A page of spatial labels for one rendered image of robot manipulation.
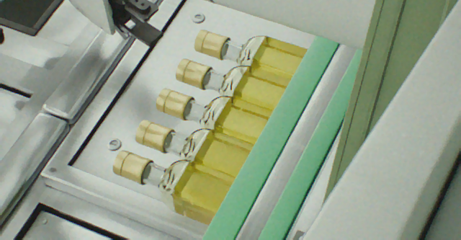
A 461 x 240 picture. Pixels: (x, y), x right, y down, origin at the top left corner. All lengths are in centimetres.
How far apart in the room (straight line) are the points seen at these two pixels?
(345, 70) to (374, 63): 47
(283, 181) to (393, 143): 62
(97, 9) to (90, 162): 23
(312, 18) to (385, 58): 13
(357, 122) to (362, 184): 30
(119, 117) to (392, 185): 106
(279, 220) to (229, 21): 60
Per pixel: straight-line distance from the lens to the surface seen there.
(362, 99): 66
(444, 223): 45
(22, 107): 152
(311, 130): 106
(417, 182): 39
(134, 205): 132
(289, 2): 76
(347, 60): 113
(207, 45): 131
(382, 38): 64
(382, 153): 40
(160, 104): 125
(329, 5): 75
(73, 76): 149
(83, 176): 136
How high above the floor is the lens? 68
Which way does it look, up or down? 18 degrees up
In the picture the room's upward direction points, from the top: 71 degrees counter-clockwise
